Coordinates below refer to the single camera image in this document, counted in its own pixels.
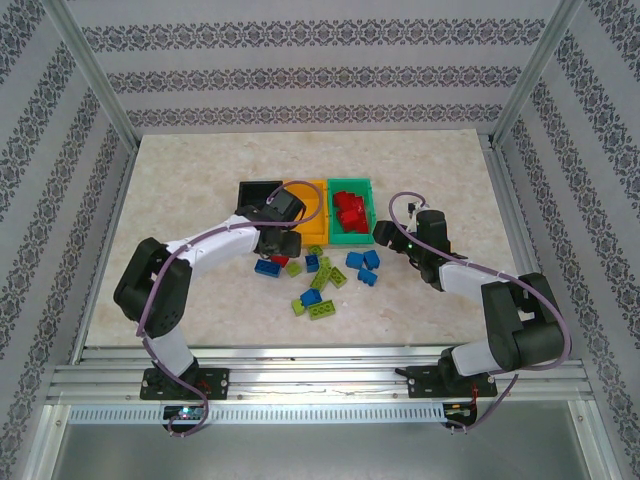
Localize yellow plastic bin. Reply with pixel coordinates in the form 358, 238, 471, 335
279, 178, 330, 249

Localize black plastic bin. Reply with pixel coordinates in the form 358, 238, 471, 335
237, 178, 286, 221

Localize green plastic bin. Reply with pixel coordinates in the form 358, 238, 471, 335
327, 176, 376, 247

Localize grey metal shelf panel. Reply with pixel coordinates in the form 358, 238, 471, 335
49, 403, 601, 480

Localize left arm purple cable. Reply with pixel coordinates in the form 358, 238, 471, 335
135, 179, 324, 439

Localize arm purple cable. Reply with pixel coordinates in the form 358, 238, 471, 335
388, 192, 574, 435
135, 179, 324, 439

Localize aluminium side rail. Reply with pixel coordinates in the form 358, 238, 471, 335
69, 142, 144, 364
484, 132, 574, 364

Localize aluminium rail frame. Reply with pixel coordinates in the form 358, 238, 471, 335
47, 343, 594, 407

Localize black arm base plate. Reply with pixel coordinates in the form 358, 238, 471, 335
139, 368, 230, 401
407, 364, 499, 400

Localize perforated metal cable duct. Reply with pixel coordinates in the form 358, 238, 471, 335
67, 403, 447, 425

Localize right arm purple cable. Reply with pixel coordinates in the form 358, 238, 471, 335
388, 192, 574, 435

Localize aluminium corner post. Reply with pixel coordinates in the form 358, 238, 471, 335
42, 0, 140, 149
492, 0, 586, 149

